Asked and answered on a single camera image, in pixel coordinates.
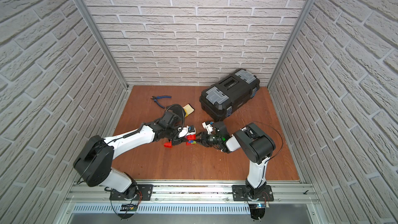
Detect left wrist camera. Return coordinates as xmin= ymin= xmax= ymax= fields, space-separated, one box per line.
xmin=178 ymin=125 xmax=196 ymax=138

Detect small red lego brick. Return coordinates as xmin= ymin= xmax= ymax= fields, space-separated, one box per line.
xmin=163 ymin=142 xmax=173 ymax=148

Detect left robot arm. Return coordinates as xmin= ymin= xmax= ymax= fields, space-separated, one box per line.
xmin=73 ymin=104 xmax=196 ymax=200

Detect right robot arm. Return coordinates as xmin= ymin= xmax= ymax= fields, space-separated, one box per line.
xmin=195 ymin=121 xmax=276 ymax=202

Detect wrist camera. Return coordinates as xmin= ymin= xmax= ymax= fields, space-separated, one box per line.
xmin=202 ymin=121 xmax=214 ymax=135
xmin=178 ymin=125 xmax=196 ymax=138

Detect black plastic toolbox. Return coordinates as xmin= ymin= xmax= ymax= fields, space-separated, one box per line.
xmin=200 ymin=68 xmax=260 ymax=121

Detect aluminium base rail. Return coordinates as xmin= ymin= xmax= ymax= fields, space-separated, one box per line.
xmin=64 ymin=180 xmax=320 ymax=215

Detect black work glove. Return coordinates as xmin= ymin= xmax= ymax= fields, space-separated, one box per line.
xmin=172 ymin=104 xmax=194 ymax=118

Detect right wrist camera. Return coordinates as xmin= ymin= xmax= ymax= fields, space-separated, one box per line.
xmin=202 ymin=121 xmax=214 ymax=135

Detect blue handled pliers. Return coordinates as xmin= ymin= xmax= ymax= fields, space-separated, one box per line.
xmin=151 ymin=95 xmax=172 ymax=109

